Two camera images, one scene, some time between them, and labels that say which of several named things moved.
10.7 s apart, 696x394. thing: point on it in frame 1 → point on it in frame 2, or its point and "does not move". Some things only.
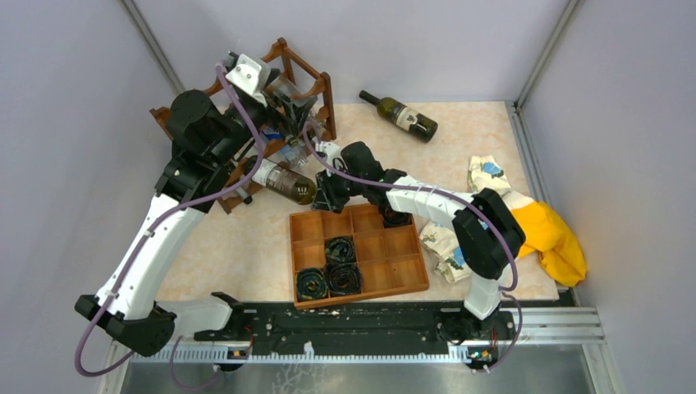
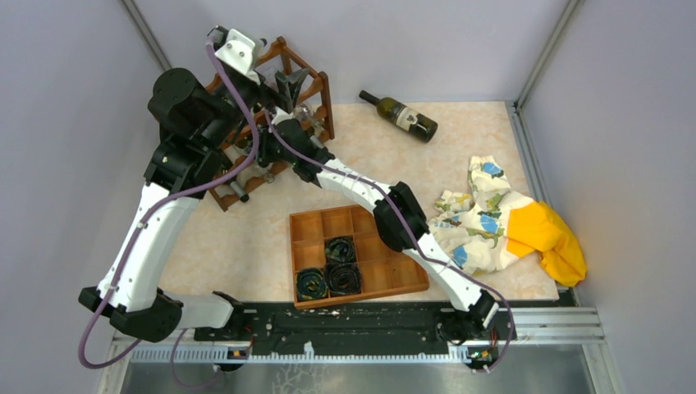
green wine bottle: (402, 116) does not move
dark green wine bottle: (246, 198) does not move
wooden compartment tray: (346, 254) does not move
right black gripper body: (336, 190) → (268, 150)
